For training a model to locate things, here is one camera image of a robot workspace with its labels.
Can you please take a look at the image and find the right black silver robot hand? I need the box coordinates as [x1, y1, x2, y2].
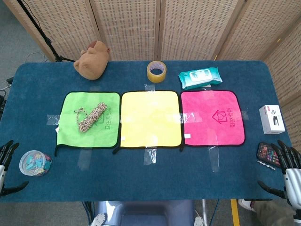
[257, 140, 301, 208]

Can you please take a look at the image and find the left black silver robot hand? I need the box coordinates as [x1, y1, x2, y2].
[0, 140, 29, 197]

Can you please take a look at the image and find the beige rope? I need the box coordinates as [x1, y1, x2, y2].
[74, 101, 108, 133]

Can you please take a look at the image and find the clear tub of binder clips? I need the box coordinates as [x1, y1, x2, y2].
[19, 150, 53, 177]

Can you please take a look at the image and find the black smartphone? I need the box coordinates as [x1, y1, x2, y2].
[256, 142, 283, 168]

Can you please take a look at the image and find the olive trouser leg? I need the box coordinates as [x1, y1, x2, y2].
[253, 201, 297, 226]

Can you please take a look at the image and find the white shoe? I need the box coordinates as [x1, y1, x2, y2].
[238, 199, 257, 214]

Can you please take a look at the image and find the white product box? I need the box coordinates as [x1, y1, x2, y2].
[259, 105, 285, 135]

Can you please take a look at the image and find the yellow floor tape line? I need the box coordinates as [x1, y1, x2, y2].
[230, 199, 241, 226]

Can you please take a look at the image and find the green microfibre cloth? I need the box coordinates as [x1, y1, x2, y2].
[54, 91, 121, 157]

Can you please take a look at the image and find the pink microfibre cloth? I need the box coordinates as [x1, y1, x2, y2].
[180, 89, 246, 151]

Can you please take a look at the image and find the black tripod stand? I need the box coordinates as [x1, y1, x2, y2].
[16, 0, 76, 63]

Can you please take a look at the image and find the brown plush toy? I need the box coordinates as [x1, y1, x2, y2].
[73, 40, 111, 81]

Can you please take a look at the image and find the teal wet wipes pack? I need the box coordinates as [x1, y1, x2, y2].
[178, 67, 223, 90]

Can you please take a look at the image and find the blue table cover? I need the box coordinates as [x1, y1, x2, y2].
[0, 60, 297, 203]

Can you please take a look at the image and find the grey robot torso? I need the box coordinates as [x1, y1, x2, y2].
[90, 200, 205, 226]

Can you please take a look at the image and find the yellow microfibre cloth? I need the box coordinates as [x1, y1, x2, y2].
[112, 90, 183, 155]

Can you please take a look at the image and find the yellow packing tape roll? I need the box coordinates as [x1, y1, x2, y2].
[147, 60, 167, 83]

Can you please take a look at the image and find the silver bead chain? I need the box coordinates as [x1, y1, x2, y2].
[257, 160, 276, 170]

